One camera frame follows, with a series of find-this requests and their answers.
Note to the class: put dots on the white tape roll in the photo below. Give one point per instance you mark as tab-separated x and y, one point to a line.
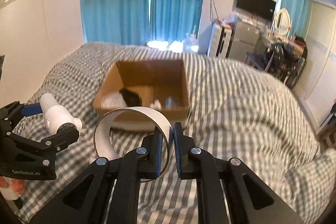
140	131

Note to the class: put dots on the small white cap in box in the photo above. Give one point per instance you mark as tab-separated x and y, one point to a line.
156	105

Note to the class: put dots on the brown cardboard box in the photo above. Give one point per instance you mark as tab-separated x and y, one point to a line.
152	80

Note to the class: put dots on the black chair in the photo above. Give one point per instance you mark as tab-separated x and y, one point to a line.
257	61

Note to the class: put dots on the white suitcase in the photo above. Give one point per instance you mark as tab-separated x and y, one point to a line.
219	41

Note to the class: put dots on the grey checked duvet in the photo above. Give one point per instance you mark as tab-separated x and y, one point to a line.
235	111

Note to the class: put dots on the black object in box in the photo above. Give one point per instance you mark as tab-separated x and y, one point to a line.
132	99

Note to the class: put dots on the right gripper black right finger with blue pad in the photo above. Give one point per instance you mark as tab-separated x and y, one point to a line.
228	191

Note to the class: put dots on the black wall television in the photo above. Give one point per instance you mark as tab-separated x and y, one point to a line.
262	8

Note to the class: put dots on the clear round plastic lid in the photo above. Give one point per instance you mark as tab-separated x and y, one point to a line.
112	101

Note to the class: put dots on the white oval vanity mirror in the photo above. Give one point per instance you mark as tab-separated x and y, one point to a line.
281	23

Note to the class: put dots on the grey mini fridge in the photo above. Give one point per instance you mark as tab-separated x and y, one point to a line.
243	40

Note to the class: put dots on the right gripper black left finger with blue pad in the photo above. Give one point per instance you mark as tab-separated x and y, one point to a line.
108	190

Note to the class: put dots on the white louvred wardrobe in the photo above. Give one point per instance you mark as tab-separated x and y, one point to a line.
315	89

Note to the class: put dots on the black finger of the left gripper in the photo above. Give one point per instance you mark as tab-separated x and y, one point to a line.
50	146

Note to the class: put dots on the black clothes pile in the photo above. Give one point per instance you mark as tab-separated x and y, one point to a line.
288	61

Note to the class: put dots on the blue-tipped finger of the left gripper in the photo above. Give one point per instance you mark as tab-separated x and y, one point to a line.
31	109

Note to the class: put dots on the clear water jug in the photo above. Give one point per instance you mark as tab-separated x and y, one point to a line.
190	44

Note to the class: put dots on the white plastic bottle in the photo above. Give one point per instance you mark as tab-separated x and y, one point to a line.
56	116

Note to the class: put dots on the person's hand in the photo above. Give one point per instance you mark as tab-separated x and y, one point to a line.
11	188

